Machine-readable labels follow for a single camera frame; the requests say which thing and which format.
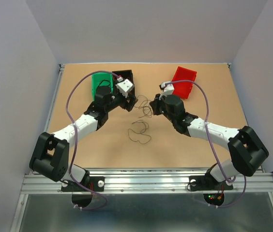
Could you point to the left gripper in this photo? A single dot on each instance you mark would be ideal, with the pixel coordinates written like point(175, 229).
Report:
point(126, 105)

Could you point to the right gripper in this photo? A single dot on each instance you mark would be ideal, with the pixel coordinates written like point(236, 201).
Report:
point(155, 103)

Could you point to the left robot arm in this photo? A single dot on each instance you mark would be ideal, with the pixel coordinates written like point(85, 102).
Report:
point(51, 154)

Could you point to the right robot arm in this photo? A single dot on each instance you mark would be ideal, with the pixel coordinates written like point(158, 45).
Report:
point(247, 151)

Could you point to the red plastic bin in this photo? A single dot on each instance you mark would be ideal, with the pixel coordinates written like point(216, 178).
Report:
point(183, 89)

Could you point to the black plastic bin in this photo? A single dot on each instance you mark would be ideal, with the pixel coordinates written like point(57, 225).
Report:
point(126, 74)

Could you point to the green plastic bin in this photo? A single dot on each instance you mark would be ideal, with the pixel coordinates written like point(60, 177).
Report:
point(101, 79)

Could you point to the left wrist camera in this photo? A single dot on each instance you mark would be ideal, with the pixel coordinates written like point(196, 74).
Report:
point(124, 86)

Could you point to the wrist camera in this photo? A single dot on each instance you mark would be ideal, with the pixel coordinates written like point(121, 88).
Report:
point(124, 86)
point(167, 89)

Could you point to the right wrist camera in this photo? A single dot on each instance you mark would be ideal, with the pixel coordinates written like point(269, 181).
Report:
point(167, 89)

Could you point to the aluminium rail frame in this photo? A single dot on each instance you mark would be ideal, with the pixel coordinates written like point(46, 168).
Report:
point(146, 200)

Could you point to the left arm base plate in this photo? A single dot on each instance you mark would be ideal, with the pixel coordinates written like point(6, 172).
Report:
point(95, 183)

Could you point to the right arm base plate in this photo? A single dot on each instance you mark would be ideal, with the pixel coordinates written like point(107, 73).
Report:
point(205, 183)

